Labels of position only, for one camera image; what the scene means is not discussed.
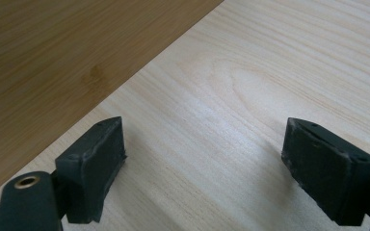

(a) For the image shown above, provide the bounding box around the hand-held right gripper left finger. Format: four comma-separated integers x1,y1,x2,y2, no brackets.
55,115,128,224

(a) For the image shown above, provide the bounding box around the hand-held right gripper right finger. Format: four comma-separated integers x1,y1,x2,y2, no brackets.
280,116,370,227

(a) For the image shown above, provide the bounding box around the wooden tea box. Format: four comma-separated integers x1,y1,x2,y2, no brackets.
0,0,225,202

